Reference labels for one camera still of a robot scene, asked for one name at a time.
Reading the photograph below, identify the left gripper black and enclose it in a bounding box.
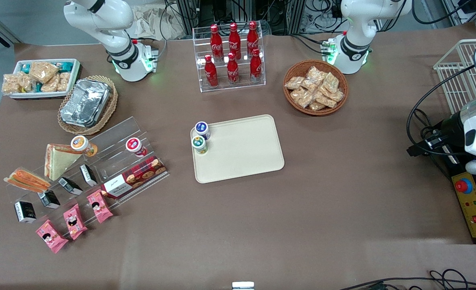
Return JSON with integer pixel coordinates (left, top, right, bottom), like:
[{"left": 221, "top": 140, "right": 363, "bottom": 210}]
[{"left": 407, "top": 112, "right": 466, "bottom": 157}]

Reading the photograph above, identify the orange filling sandwich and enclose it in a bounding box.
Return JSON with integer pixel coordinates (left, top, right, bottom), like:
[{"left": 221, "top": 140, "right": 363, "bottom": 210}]
[{"left": 4, "top": 168, "right": 52, "bottom": 193}]

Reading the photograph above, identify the white bread wrapped sandwich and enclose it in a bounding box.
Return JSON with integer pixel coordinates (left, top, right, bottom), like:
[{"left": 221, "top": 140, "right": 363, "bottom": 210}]
[{"left": 44, "top": 144, "right": 83, "bottom": 181}]

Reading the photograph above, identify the beige plastic tray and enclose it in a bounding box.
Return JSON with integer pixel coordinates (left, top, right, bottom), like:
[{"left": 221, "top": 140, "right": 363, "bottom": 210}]
[{"left": 190, "top": 114, "right": 285, "bottom": 184}]

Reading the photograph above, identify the black device with metal bar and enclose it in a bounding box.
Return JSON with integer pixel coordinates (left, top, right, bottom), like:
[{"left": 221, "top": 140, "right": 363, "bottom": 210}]
[{"left": 433, "top": 152, "right": 464, "bottom": 180}]

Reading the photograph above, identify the clear bag brown snack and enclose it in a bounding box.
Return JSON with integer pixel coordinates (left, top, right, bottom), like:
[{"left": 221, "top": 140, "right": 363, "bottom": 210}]
[
  {"left": 57, "top": 72, "right": 72, "bottom": 92},
  {"left": 2, "top": 74, "right": 21, "bottom": 95},
  {"left": 29, "top": 61, "right": 60, "bottom": 84},
  {"left": 19, "top": 75, "right": 37, "bottom": 92},
  {"left": 41, "top": 77, "right": 60, "bottom": 93}
]

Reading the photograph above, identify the small black box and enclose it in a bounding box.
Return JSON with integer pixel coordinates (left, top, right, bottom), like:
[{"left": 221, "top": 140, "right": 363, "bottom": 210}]
[
  {"left": 80, "top": 164, "right": 98, "bottom": 187},
  {"left": 38, "top": 190, "right": 60, "bottom": 209},
  {"left": 14, "top": 201, "right": 37, "bottom": 223},
  {"left": 58, "top": 177, "right": 83, "bottom": 196}
]

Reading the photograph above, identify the orange lid cup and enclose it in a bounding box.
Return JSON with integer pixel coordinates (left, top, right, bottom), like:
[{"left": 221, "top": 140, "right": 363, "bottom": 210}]
[{"left": 70, "top": 135, "right": 98, "bottom": 157}]

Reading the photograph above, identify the aluminium foil container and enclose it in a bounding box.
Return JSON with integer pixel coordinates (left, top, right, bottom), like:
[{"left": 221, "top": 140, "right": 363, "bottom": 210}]
[{"left": 60, "top": 79, "right": 112, "bottom": 127}]

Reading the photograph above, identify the white rectangular bin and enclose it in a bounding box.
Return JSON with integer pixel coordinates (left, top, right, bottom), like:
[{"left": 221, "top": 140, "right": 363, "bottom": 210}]
[{"left": 9, "top": 59, "right": 81, "bottom": 100}]

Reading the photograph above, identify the grey metal bar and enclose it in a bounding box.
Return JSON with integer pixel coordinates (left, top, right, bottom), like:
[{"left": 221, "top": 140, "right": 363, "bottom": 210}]
[{"left": 0, "top": 11, "right": 23, "bottom": 48}]

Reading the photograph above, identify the pink snack packet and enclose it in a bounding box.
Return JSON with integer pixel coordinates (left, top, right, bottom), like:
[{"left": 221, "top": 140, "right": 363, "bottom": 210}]
[
  {"left": 63, "top": 203, "right": 88, "bottom": 240},
  {"left": 35, "top": 220, "right": 68, "bottom": 254},
  {"left": 87, "top": 189, "right": 114, "bottom": 224}
]

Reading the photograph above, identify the oval wicker basket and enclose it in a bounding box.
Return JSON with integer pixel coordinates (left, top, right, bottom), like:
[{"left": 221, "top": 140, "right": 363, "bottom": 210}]
[{"left": 57, "top": 75, "right": 118, "bottom": 135}]

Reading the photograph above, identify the clear acrylic stepped shelf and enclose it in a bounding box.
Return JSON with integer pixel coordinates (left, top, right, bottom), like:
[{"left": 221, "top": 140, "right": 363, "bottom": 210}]
[{"left": 6, "top": 116, "right": 170, "bottom": 238}]

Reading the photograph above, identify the round brown wicker basket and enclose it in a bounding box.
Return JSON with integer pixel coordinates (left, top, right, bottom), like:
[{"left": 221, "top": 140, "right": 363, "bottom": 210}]
[{"left": 283, "top": 60, "right": 349, "bottom": 116}]

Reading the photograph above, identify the red lid cup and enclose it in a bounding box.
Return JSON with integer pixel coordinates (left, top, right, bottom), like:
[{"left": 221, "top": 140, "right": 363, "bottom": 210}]
[{"left": 126, "top": 137, "right": 147, "bottom": 157}]

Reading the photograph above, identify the red plaid cookie box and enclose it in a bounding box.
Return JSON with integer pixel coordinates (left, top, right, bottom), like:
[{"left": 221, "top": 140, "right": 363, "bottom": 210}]
[{"left": 101, "top": 156, "right": 167, "bottom": 199}]

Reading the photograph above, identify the red cola bottle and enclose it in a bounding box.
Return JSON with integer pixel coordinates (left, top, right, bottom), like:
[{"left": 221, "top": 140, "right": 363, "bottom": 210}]
[
  {"left": 204, "top": 55, "right": 218, "bottom": 88},
  {"left": 250, "top": 49, "right": 263, "bottom": 83},
  {"left": 247, "top": 21, "right": 259, "bottom": 57},
  {"left": 210, "top": 24, "right": 224, "bottom": 61},
  {"left": 227, "top": 52, "right": 240, "bottom": 85},
  {"left": 228, "top": 23, "right": 242, "bottom": 60}
]

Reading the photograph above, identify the clear acrylic bottle rack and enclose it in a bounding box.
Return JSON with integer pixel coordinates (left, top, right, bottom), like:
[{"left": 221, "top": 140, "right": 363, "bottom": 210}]
[{"left": 192, "top": 21, "right": 266, "bottom": 93}]

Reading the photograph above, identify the beige cloth bag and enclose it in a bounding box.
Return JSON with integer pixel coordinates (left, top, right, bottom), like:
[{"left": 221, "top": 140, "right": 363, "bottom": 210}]
[{"left": 135, "top": 6, "right": 186, "bottom": 40}]

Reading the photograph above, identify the green lid cup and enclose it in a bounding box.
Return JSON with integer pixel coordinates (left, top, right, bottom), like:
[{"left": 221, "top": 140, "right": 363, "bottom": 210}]
[{"left": 192, "top": 136, "right": 208, "bottom": 155}]

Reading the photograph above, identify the blue lid cup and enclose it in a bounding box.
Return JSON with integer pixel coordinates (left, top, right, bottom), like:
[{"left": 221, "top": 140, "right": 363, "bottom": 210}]
[{"left": 195, "top": 121, "right": 211, "bottom": 140}]

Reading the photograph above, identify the thin black cable with plug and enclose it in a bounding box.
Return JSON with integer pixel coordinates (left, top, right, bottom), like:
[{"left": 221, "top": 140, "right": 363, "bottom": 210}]
[{"left": 413, "top": 108, "right": 439, "bottom": 140}]

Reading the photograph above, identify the thick black looped cable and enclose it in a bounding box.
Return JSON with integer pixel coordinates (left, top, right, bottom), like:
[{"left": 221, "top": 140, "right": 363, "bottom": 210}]
[{"left": 407, "top": 64, "right": 476, "bottom": 157}]

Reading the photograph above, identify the white wire basket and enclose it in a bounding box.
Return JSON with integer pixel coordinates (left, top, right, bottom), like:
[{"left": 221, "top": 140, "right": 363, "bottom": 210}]
[{"left": 433, "top": 39, "right": 476, "bottom": 115}]

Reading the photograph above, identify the black floor cable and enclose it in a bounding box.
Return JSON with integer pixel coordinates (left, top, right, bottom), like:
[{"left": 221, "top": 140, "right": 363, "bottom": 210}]
[{"left": 339, "top": 269, "right": 476, "bottom": 290}]

